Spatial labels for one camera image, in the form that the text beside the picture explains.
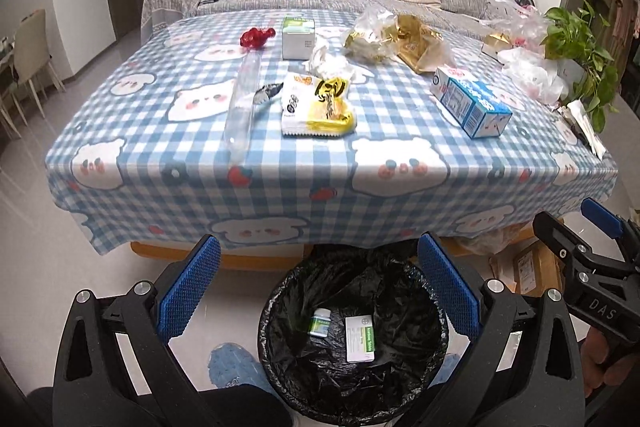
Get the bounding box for person's right hand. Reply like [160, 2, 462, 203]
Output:
[582, 326, 640, 408]

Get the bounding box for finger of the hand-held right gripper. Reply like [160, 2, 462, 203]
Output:
[581, 198, 640, 258]
[532, 211, 593, 269]

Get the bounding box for blue white carton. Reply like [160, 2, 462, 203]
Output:
[431, 67, 513, 140]

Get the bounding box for wooden table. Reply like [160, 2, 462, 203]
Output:
[130, 222, 541, 272]

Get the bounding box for green white medicine box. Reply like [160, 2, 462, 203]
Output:
[281, 17, 316, 60]

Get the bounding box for blue checkered bear tablecloth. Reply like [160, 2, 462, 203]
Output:
[44, 9, 620, 258]

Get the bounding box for blue slipper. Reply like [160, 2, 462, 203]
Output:
[207, 342, 263, 390]

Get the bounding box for small gold box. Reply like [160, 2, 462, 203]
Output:
[482, 32, 512, 58]

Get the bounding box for flat white green box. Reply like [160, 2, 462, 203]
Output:
[345, 314, 376, 364]

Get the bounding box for beige chair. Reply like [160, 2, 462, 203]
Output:
[12, 9, 66, 108]

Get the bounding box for gold foil bag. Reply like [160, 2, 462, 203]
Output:
[395, 14, 451, 75]

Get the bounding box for crumpled white tissue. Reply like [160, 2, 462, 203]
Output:
[302, 38, 376, 82]

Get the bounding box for white paper packet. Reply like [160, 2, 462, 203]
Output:
[557, 101, 608, 160]

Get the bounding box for black lined trash bin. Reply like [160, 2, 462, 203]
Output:
[257, 244, 451, 427]

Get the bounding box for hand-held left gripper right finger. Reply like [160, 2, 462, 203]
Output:
[417, 231, 586, 427]

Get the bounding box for cardboard box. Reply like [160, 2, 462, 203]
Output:
[490, 239, 566, 298]

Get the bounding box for small white medicine bottle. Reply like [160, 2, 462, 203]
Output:
[307, 307, 333, 338]

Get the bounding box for green potted plant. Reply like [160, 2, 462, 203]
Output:
[542, 0, 621, 132]

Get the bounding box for person's dark trousers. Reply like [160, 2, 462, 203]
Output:
[197, 384, 293, 427]

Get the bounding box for large clear plastic bag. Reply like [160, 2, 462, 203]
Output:
[492, 0, 550, 52]

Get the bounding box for hanging clothes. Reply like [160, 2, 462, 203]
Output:
[612, 0, 640, 52]

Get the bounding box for yellow snack packet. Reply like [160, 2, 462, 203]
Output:
[281, 73, 358, 138]

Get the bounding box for red mesh net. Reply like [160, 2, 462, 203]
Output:
[240, 27, 276, 52]

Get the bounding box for clear plastic bottle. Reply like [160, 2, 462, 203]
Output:
[223, 52, 266, 158]

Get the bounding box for white plastic bag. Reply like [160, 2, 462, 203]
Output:
[500, 49, 571, 104]

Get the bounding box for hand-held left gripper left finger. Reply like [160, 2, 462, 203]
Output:
[52, 234, 223, 427]

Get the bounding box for silver foil wrapper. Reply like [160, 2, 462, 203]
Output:
[254, 83, 285, 104]

